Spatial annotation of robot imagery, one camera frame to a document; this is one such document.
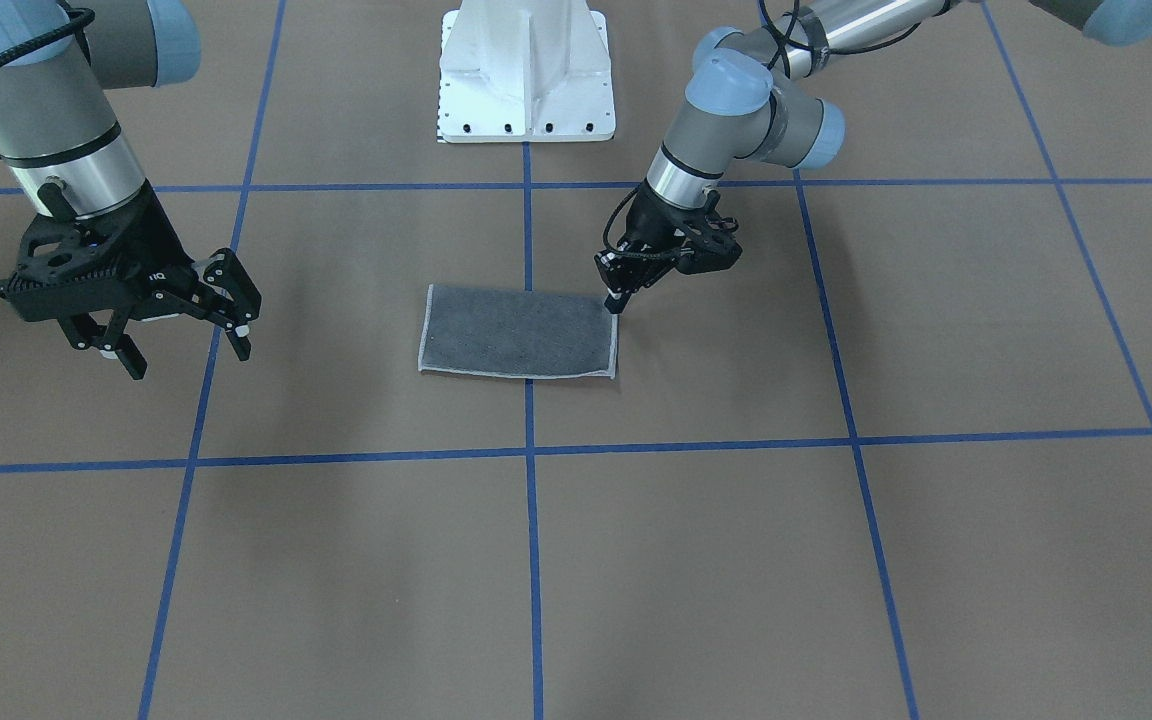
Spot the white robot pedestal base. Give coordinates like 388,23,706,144
435,1,617,143

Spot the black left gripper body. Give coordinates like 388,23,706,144
612,181,721,260

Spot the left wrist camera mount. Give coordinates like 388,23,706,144
675,214,742,275

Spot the pink grey-backed towel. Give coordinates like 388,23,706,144
419,285,617,381

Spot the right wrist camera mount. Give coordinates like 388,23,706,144
3,215,147,323

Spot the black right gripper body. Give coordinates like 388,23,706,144
3,184,198,323

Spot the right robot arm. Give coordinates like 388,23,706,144
0,1,262,379

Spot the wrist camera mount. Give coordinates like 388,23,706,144
3,215,147,323
675,214,742,275

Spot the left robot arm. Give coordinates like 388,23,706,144
594,1,954,314

